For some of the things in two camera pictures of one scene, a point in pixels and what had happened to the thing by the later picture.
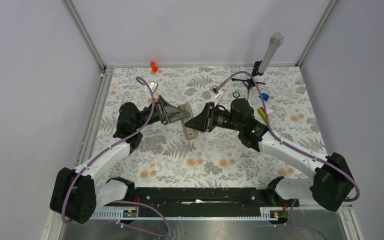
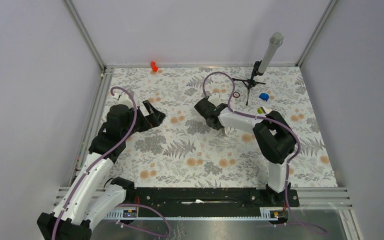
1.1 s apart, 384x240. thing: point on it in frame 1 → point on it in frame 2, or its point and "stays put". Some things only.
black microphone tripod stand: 250,82 stays put
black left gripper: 168,113 → 156,118
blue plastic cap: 265,96 stays put
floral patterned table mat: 277,94 stays put
